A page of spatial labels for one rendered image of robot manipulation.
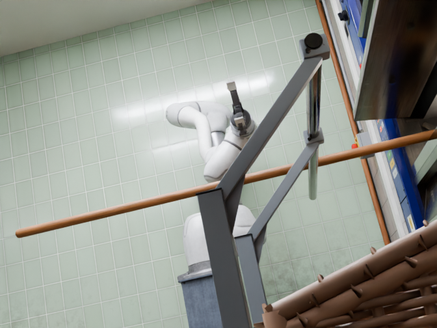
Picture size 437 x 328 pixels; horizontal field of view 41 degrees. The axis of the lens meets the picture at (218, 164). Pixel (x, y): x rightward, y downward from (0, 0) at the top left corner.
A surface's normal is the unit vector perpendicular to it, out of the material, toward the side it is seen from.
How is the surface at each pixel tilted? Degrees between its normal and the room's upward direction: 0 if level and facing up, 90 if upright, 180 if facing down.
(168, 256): 90
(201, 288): 90
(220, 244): 90
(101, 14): 180
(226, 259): 90
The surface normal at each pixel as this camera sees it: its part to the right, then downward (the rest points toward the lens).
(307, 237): -0.15, -0.26
